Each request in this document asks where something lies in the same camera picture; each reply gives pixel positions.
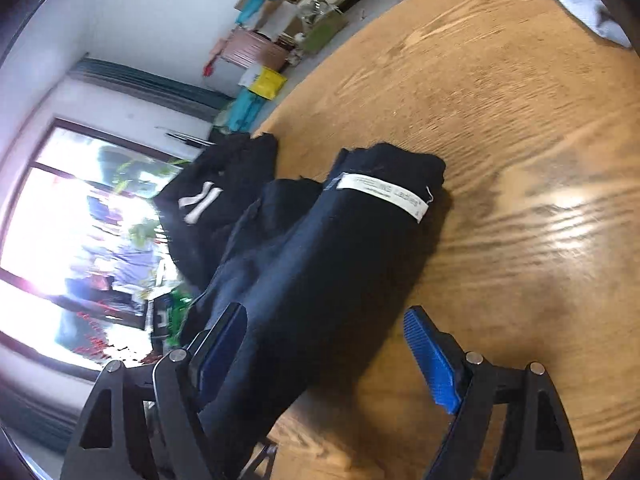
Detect pink suitcase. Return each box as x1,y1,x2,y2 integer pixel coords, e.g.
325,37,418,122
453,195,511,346
219,27,287,72

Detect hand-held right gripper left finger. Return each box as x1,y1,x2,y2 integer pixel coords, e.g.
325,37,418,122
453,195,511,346
60,301,251,480

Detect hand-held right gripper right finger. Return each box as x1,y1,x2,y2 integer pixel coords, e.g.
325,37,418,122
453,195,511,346
403,305,584,480

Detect black box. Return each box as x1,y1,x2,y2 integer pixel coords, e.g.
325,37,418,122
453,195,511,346
146,299,174,347

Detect cardboard box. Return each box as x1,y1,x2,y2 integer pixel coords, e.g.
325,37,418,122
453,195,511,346
234,0,287,32

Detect large window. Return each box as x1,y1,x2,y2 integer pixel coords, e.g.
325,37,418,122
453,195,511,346
0,116,202,382

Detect green curtain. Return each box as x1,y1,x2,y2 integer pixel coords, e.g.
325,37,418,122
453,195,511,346
67,57,234,124

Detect dark navy pants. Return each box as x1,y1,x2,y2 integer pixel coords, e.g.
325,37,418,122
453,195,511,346
180,142,447,480

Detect yellow bag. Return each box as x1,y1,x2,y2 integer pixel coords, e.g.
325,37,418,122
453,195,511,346
248,67,287,100

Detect black white-striped sweater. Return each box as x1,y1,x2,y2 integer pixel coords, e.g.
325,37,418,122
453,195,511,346
152,132,280,294

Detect green leafy plant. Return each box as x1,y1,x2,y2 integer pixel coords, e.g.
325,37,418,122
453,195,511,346
112,157,192,197

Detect teal bag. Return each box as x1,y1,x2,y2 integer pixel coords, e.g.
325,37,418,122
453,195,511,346
230,88,267,132

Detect green box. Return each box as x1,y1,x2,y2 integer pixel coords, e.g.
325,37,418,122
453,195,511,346
298,9,349,56

